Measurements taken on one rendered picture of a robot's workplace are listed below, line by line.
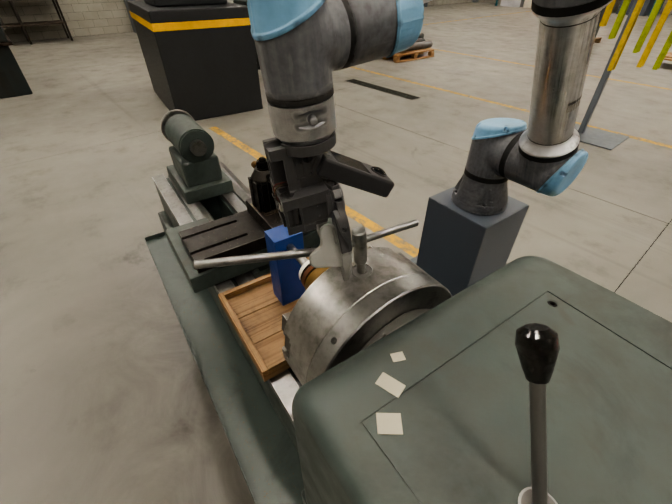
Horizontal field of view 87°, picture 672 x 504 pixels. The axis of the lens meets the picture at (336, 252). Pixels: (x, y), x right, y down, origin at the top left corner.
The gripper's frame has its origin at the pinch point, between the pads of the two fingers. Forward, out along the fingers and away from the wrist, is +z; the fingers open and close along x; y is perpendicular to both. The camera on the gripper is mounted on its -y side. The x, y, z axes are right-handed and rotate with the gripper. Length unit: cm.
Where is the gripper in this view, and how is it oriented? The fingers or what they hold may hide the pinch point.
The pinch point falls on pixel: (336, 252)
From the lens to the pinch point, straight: 55.9
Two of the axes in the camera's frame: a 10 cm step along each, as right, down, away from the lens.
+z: 0.8, 7.4, 6.7
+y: -9.3, 3.0, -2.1
